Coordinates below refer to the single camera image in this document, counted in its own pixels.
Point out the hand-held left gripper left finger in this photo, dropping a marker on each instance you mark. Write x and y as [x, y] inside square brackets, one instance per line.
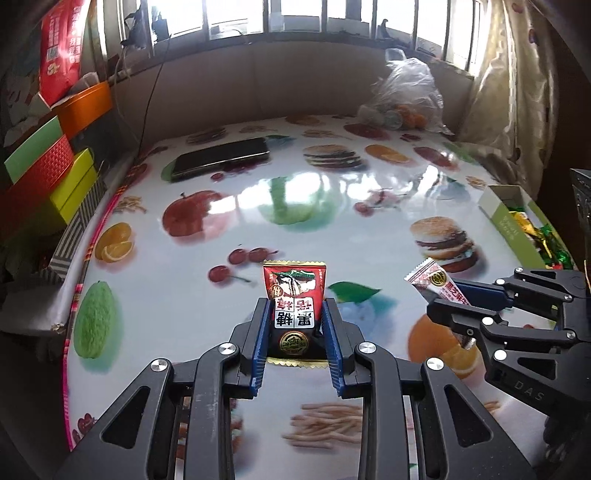
[261, 350]

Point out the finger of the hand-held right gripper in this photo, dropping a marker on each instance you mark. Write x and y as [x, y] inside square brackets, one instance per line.
[461, 323]
[485, 293]

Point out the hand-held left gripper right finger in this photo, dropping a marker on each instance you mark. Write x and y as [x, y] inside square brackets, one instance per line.
[334, 350]

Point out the white red snack packet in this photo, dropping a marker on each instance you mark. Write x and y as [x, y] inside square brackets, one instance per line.
[431, 279]

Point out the green cardboard box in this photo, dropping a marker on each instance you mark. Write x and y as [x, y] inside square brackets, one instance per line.
[505, 221]

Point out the plain gold snack packet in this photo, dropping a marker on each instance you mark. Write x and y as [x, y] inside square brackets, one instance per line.
[524, 221]

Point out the green snack packet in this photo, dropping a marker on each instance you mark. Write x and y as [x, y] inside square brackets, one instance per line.
[551, 242]

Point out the fruit print tablecloth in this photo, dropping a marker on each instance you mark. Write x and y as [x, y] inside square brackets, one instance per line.
[323, 221]

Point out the orange tangerine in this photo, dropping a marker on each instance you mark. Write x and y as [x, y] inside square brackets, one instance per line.
[408, 116]

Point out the black phone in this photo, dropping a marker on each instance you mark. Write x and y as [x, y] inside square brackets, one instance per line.
[219, 159]

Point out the cream patterned curtain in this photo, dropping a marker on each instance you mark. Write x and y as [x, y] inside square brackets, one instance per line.
[512, 92]

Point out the black white striped box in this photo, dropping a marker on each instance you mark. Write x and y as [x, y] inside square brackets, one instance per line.
[78, 230]

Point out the clear plastic bag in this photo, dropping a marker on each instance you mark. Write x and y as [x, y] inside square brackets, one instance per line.
[411, 78]

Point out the yellow-green box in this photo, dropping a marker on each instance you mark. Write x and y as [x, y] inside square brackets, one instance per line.
[74, 184]

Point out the red textured box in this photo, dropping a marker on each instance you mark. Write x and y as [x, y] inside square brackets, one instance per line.
[34, 189]

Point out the small dark object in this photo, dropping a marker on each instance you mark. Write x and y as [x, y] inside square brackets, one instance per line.
[383, 28]

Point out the orange box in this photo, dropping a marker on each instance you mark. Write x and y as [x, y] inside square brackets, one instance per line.
[87, 108]

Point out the light green box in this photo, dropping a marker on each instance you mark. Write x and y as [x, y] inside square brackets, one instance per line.
[32, 147]

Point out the red snack bag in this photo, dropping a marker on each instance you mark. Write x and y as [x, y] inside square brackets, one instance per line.
[62, 46]

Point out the window with metal frame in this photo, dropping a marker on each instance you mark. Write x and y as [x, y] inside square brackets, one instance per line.
[300, 18]

